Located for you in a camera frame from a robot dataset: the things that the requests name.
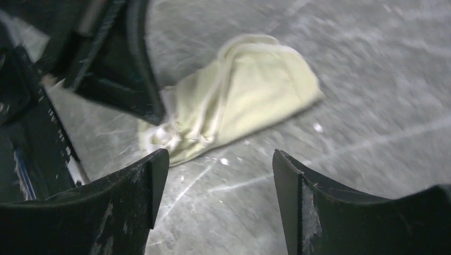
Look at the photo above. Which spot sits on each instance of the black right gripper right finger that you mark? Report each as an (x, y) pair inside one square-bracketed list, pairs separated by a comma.
[(322, 216)]

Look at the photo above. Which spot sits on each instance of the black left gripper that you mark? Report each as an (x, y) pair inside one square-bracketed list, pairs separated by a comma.
[(99, 48)]

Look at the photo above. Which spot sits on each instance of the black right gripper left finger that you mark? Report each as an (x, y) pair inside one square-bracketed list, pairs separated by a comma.
[(111, 215)]

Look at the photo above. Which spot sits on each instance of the cream yellow underwear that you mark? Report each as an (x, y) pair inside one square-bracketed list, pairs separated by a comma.
[(254, 82)]

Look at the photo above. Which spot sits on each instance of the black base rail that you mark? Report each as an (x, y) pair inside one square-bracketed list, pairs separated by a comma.
[(37, 157)]

